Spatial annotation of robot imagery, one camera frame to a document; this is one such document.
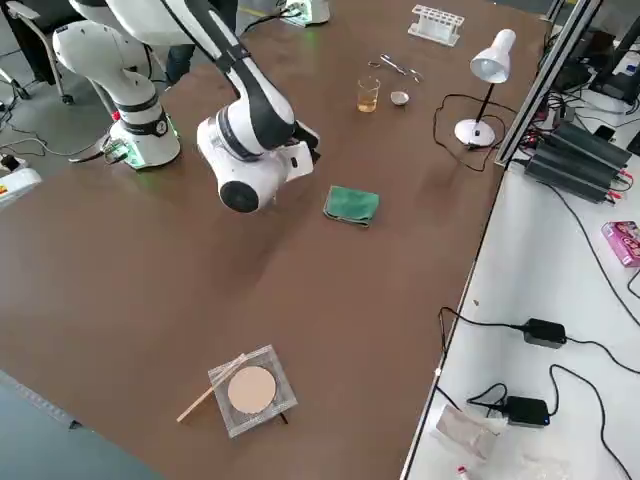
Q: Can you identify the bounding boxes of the glass beaker with amber liquid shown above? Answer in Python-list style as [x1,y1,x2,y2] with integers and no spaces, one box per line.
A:
[356,75,384,113]

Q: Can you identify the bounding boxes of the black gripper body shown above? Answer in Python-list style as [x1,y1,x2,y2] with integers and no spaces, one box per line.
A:
[293,121,322,165]

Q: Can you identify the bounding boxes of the white desk lamp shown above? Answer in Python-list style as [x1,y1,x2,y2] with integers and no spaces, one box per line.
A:
[453,28,517,149]

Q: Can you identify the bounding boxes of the long black power supply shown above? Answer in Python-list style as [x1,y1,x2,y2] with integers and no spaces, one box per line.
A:
[524,154,614,204]
[534,137,624,189]
[549,122,634,169]

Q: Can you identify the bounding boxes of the black adapter cable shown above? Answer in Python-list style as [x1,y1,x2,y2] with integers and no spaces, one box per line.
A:
[438,306,527,374]

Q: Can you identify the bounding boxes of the grey office chair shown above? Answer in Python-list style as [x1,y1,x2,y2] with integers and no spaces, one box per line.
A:
[0,0,77,106]

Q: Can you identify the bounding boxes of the metal crucible tongs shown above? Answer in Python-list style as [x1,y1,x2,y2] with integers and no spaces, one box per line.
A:
[368,53,425,84]

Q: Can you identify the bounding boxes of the aluminium frame post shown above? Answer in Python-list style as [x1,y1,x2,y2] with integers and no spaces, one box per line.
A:
[493,0,604,170]

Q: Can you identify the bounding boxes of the square wire gauze mat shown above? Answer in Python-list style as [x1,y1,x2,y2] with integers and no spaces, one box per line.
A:
[207,343,299,440]

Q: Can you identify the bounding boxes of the black power adapter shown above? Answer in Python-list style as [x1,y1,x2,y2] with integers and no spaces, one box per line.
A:
[502,395,551,429]
[523,318,568,350]

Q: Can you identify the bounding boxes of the silver foil bag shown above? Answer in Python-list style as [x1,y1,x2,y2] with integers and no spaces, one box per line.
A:
[434,404,501,459]

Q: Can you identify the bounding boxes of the pink printed box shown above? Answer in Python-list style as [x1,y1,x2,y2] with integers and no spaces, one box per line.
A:
[601,220,640,269]

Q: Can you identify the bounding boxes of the wooden test tube clamp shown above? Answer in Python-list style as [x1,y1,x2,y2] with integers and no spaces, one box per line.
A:
[176,352,249,424]

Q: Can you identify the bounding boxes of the black lamp cable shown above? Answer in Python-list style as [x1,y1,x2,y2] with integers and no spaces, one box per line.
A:
[432,93,516,172]

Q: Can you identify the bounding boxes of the white test tube rack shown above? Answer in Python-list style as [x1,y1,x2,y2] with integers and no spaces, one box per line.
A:
[407,3,466,46]

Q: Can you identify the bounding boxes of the person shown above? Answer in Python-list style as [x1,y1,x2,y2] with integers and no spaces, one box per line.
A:
[163,0,239,85]

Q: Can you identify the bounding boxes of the white controller box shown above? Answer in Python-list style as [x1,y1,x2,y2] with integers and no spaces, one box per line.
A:
[0,167,42,211]

